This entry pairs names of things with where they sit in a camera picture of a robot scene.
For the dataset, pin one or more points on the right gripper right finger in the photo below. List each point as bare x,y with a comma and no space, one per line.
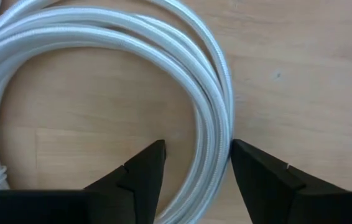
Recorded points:
272,196

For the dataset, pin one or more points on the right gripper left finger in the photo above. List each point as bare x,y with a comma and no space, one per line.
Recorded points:
132,193

